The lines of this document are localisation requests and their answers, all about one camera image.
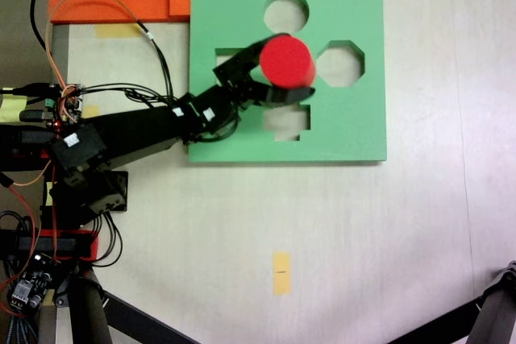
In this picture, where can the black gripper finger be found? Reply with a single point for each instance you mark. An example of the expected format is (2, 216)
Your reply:
(248, 56)
(282, 97)

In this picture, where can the red cylinder block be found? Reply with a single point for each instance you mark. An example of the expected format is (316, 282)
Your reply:
(286, 60)

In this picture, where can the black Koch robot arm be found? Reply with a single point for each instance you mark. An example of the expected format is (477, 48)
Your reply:
(133, 130)

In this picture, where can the green shape sorting board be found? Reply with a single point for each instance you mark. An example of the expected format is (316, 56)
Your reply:
(346, 126)

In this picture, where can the wide yellow tape piece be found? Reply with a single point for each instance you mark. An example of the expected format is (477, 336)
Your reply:
(117, 30)

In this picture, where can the small yellow tape piece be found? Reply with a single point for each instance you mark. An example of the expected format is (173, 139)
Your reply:
(91, 111)

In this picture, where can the long yellow tape strip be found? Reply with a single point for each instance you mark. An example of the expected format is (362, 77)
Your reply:
(281, 273)

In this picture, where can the red printed base clamp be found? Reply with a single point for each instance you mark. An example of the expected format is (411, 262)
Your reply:
(86, 245)

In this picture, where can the yellow sticky note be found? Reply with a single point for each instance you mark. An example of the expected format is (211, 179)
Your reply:
(12, 108)

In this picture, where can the black tripod brace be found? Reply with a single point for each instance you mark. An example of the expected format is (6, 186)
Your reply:
(141, 322)
(439, 326)

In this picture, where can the black power converter board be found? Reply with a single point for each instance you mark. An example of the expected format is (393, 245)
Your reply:
(30, 283)

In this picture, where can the thick grey tripod leg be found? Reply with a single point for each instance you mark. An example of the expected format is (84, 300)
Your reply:
(498, 307)

